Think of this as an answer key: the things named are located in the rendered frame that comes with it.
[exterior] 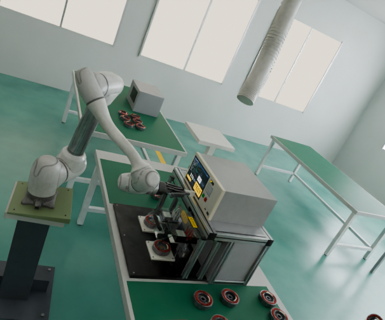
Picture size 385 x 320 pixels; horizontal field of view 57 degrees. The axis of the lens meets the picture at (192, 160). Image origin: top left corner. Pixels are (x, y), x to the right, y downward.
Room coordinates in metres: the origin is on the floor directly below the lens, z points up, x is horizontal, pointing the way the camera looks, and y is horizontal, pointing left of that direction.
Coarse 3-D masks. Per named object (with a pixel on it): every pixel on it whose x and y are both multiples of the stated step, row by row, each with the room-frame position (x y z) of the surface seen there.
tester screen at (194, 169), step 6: (192, 162) 2.10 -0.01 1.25; (198, 162) 2.05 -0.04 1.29; (192, 168) 2.07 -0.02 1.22; (198, 168) 2.02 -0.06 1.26; (192, 174) 2.05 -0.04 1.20; (198, 174) 2.00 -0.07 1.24; (204, 174) 1.94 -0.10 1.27; (192, 180) 2.02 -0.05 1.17; (204, 180) 1.92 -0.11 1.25; (192, 186) 2.00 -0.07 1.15; (204, 186) 1.90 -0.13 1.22; (198, 198) 1.89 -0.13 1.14
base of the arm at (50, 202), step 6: (24, 198) 1.69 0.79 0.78; (30, 198) 1.69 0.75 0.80; (36, 198) 1.69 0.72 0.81; (42, 198) 1.70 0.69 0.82; (48, 198) 1.73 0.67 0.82; (54, 198) 1.78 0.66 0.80; (24, 204) 1.66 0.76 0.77; (30, 204) 1.67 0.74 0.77; (36, 204) 1.65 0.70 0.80; (42, 204) 1.69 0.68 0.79; (48, 204) 1.71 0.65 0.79; (54, 204) 1.74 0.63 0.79
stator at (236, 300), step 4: (224, 288) 1.69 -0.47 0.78; (224, 292) 1.66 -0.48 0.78; (228, 292) 1.68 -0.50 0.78; (232, 292) 1.68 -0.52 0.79; (220, 296) 1.63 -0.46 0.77; (224, 296) 1.62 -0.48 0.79; (228, 296) 1.66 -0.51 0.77; (232, 296) 1.68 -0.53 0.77; (236, 296) 1.67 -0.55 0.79; (224, 300) 1.60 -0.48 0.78; (228, 300) 1.60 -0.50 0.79; (232, 300) 1.62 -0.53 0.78; (236, 300) 1.63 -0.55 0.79; (224, 304) 1.60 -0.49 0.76; (228, 304) 1.60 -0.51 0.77; (232, 304) 1.60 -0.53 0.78; (236, 304) 1.62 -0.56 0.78
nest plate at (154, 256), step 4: (148, 244) 1.77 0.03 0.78; (148, 248) 1.74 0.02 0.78; (152, 252) 1.72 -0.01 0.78; (152, 256) 1.69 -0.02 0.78; (156, 256) 1.70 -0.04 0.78; (160, 256) 1.72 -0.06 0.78; (168, 256) 1.75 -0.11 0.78; (172, 256) 1.77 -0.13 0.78; (164, 260) 1.71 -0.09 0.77; (168, 260) 1.72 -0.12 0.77; (172, 260) 1.73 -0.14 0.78
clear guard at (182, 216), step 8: (160, 208) 1.74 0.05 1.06; (168, 208) 1.77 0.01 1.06; (152, 216) 1.69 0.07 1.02; (160, 216) 1.68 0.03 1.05; (168, 216) 1.69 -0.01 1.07; (176, 216) 1.73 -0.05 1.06; (184, 216) 1.76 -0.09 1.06; (192, 216) 1.80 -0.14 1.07; (152, 224) 1.64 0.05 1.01; (160, 224) 1.63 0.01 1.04; (168, 224) 1.62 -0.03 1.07; (176, 224) 1.65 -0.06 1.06; (184, 224) 1.68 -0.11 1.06; (160, 232) 1.57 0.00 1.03; (168, 232) 1.56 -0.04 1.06; (176, 232) 1.58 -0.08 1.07; (184, 232) 1.61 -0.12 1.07; (192, 232) 1.64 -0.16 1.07; (200, 232) 1.67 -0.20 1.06; (160, 240) 1.53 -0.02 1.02
